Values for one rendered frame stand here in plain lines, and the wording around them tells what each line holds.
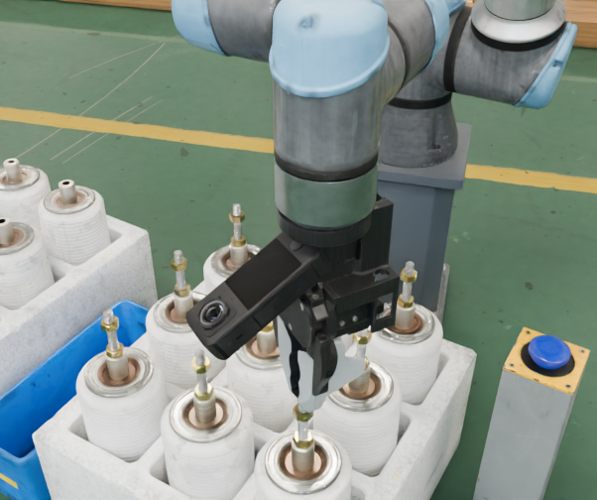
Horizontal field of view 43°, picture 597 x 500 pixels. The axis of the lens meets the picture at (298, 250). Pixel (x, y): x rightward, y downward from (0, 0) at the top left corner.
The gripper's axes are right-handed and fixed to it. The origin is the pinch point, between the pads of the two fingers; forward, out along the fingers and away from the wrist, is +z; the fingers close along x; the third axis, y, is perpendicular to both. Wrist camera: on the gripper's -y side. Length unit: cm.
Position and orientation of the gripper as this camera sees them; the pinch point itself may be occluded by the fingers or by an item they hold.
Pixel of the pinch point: (299, 398)
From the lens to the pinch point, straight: 68.7
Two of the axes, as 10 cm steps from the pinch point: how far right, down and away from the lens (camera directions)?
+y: 8.8, -2.8, 3.8
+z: 0.0, 8.1, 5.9
